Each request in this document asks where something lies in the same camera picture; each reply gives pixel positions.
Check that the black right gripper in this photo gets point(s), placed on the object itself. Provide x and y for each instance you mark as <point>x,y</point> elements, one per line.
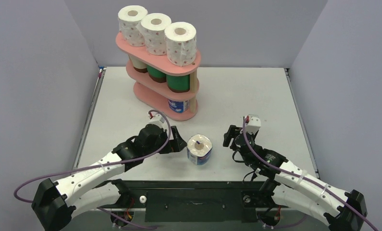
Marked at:
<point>233,136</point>

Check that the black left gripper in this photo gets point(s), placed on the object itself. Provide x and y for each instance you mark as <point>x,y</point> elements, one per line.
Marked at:
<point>177,144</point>

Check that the blue white packaged roll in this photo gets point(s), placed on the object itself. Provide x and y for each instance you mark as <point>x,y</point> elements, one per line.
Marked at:
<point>199,149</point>

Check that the blue Tempo packaged roll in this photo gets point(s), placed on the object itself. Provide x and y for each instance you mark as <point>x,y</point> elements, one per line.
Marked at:
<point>178,106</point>

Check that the pink three-tier wooden shelf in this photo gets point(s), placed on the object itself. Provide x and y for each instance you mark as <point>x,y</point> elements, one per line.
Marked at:
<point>157,95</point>

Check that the green brown roll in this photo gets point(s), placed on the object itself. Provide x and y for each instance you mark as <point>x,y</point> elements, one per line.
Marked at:
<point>178,84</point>
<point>156,75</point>

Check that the cream brown paper roll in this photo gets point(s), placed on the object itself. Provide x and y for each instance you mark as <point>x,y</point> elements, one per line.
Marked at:
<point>138,65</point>

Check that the white dotted toilet roll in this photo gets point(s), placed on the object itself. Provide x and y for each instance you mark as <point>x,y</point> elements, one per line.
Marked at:
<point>129,18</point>
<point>152,28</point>
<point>181,43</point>

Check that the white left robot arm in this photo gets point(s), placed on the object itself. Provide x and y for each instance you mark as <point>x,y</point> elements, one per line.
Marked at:
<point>56,203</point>

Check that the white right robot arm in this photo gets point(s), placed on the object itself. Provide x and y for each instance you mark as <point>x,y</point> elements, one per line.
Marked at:
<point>291,186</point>

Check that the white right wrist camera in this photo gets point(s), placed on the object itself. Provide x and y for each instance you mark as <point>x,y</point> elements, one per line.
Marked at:
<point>252,124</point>

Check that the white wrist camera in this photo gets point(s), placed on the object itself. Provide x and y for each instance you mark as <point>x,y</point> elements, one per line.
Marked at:
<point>252,124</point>
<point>156,118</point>

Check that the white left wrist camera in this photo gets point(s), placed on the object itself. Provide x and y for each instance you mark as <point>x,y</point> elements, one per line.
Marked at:
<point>156,118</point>

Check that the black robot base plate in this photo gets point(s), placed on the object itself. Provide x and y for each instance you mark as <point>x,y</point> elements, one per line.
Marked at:
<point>194,201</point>

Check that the aluminium table edge rail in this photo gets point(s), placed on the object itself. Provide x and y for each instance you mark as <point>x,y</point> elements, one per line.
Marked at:
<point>89,116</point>

